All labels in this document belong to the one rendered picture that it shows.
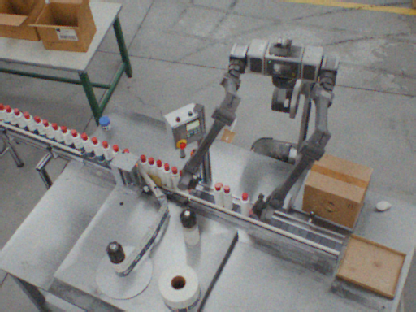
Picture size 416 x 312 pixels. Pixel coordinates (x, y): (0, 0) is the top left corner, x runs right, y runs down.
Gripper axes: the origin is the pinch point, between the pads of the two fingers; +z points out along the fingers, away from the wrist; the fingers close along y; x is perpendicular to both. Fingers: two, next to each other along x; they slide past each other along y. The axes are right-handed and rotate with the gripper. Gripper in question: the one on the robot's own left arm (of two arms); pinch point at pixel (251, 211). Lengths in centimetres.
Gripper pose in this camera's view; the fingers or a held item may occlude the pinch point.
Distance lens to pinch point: 308.7
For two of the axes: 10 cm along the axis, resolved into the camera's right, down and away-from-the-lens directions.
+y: -4.5, 7.2, -5.3
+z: -5.0, 2.8, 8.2
